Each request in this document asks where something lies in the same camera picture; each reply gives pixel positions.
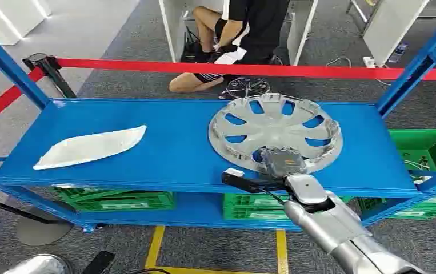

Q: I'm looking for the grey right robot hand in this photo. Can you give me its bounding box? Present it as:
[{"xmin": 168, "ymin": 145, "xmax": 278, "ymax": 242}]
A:
[{"xmin": 255, "ymin": 146, "xmax": 309, "ymax": 179}]

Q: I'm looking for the silver plastic wheel hubcap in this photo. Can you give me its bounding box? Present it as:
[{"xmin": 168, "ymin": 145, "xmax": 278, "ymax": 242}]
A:
[{"xmin": 207, "ymin": 92, "xmax": 344, "ymax": 175}]

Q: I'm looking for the green crate with white label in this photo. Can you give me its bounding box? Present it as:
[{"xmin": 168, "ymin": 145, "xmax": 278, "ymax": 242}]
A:
[
  {"xmin": 223, "ymin": 192, "xmax": 355, "ymax": 221},
  {"xmin": 52, "ymin": 187, "xmax": 177, "ymax": 213},
  {"xmin": 358, "ymin": 190, "xmax": 436, "ymax": 221}
]

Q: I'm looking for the long red barrier belt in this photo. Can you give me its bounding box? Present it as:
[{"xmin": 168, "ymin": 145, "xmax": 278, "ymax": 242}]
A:
[{"xmin": 55, "ymin": 58, "xmax": 436, "ymax": 81}]

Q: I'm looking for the blue metal shelf rack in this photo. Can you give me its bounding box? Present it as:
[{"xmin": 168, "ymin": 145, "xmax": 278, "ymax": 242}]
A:
[{"xmin": 0, "ymin": 5, "xmax": 436, "ymax": 232}]

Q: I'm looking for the person in black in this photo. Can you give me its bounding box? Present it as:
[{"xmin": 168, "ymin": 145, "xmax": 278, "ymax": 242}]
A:
[{"xmin": 168, "ymin": 0, "xmax": 291, "ymax": 94}]

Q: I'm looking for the white desk with side panels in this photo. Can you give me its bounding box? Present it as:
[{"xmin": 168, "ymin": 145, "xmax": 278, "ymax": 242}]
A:
[{"xmin": 158, "ymin": 0, "xmax": 319, "ymax": 67}]

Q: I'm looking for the white slanted board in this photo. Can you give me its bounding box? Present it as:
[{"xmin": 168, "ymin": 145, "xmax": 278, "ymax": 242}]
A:
[{"xmin": 362, "ymin": 0, "xmax": 431, "ymax": 68}]

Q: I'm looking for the white curved plastic panel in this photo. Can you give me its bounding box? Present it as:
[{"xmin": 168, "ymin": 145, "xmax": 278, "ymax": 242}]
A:
[{"xmin": 32, "ymin": 124, "xmax": 147, "ymax": 171}]

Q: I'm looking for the stanchion with round grey base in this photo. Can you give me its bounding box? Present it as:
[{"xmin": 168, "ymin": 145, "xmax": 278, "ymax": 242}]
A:
[{"xmin": 0, "ymin": 194, "xmax": 75, "ymax": 247}]

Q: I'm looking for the short red barrier belt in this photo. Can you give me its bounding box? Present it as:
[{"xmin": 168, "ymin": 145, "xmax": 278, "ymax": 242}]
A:
[{"xmin": 0, "ymin": 67, "xmax": 47, "ymax": 133}]

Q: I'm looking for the black and white right wrist camera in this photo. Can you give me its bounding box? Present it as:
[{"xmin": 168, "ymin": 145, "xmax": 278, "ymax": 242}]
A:
[{"xmin": 221, "ymin": 168, "xmax": 290, "ymax": 194}]

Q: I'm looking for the chrome wire hubcap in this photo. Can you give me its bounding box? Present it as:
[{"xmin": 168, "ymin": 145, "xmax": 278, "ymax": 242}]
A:
[{"xmin": 219, "ymin": 76, "xmax": 272, "ymax": 102}]

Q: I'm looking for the open green crate with cables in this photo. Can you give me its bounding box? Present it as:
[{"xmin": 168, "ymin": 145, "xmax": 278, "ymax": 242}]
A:
[{"xmin": 387, "ymin": 128, "xmax": 436, "ymax": 174}]

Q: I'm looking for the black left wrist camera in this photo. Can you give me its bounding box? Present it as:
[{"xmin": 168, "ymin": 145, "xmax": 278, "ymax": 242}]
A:
[{"xmin": 81, "ymin": 250, "xmax": 117, "ymax": 274}]

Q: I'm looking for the black stanchion post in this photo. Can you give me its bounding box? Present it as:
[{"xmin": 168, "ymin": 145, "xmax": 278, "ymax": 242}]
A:
[{"xmin": 22, "ymin": 53, "xmax": 78, "ymax": 99}]

